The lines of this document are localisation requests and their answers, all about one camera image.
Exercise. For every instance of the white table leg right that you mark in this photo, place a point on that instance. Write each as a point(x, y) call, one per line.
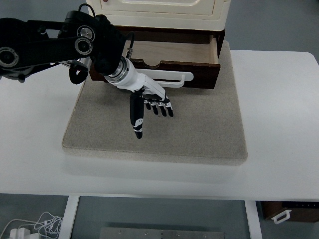
point(253, 219)

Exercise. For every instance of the brown wooden box on floor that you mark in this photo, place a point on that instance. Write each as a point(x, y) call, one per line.
point(306, 212)

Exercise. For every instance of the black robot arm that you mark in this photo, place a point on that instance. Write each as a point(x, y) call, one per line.
point(83, 41)

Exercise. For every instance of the white table leg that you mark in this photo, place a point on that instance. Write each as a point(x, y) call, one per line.
point(69, 217)
point(253, 219)

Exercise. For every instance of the white handle on floor box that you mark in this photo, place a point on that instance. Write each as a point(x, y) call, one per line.
point(281, 217)

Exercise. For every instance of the grey fabric cushion pad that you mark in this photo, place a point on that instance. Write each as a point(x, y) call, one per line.
point(206, 127)

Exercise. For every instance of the white drawer handle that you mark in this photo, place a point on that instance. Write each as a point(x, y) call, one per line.
point(170, 79)

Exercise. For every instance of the dark wooden drawer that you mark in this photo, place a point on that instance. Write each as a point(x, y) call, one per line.
point(200, 59)

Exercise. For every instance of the white power adapter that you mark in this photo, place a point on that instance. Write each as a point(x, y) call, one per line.
point(21, 233)

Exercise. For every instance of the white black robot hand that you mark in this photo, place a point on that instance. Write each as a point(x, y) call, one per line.
point(128, 78)

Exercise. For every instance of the white table leg left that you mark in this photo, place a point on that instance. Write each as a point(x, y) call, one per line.
point(69, 217)

